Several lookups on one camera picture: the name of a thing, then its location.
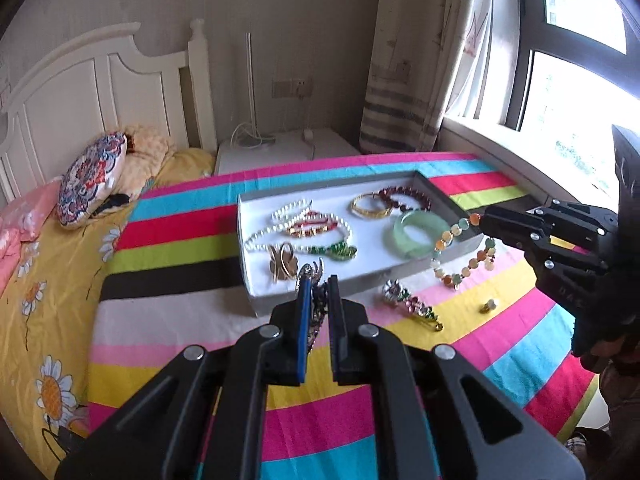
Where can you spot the silver jewelry box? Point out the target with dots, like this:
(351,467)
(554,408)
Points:
(370,255)

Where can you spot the printed beige curtain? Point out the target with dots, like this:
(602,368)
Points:
(415,60)

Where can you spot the striped colourful blanket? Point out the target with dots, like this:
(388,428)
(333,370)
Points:
(165,320)

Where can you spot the white wooden headboard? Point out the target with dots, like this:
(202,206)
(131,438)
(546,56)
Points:
(125,95)

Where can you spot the white charger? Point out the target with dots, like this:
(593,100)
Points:
(308,135)

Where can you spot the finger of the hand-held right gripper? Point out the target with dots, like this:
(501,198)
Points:
(520,220)
(560,255)

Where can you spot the round patterned cushion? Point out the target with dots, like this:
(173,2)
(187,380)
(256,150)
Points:
(90,180)

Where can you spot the pink pillow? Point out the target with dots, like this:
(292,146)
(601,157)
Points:
(20,230)

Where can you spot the window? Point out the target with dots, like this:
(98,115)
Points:
(565,100)

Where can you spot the silver brooch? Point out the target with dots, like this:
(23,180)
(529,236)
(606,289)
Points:
(315,300)

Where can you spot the gold bow brooch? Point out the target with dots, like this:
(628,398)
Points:
(280,262)

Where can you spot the colourful gem brooch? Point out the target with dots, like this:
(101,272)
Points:
(395,291)

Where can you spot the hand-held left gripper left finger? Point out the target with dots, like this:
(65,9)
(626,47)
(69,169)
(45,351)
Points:
(302,330)

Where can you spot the thin white pole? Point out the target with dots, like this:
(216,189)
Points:
(251,85)

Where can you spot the beige plush blanket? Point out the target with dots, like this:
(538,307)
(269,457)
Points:
(150,155)

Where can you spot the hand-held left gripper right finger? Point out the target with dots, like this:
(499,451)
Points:
(337,330)

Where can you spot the white nightstand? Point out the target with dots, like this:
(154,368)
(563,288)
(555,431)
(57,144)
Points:
(280,152)

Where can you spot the gold bangle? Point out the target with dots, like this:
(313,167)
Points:
(372,215)

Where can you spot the green jade bangle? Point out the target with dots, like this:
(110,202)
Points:
(400,242)

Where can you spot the wall socket panel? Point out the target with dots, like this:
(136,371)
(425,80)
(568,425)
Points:
(292,87)

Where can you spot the yellow floral bedsheet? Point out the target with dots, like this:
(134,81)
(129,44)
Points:
(45,320)

